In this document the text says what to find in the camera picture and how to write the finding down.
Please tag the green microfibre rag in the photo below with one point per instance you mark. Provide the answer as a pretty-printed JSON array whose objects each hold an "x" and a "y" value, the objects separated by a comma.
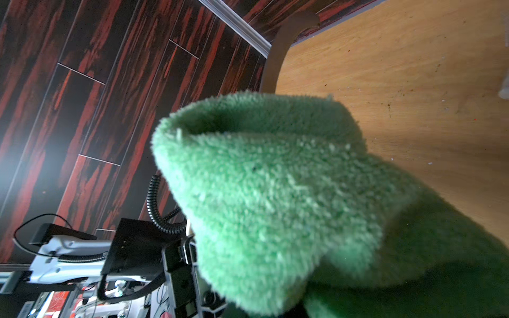
[{"x": 289, "y": 208}]

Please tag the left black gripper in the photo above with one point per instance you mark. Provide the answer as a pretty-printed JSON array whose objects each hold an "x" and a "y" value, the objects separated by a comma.
[{"x": 169, "y": 265}]

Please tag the sickle plain wooden handle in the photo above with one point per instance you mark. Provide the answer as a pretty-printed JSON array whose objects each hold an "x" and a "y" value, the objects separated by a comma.
[{"x": 284, "y": 39}]

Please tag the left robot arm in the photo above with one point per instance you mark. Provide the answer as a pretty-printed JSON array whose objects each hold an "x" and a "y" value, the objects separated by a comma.
[{"x": 63, "y": 278}]

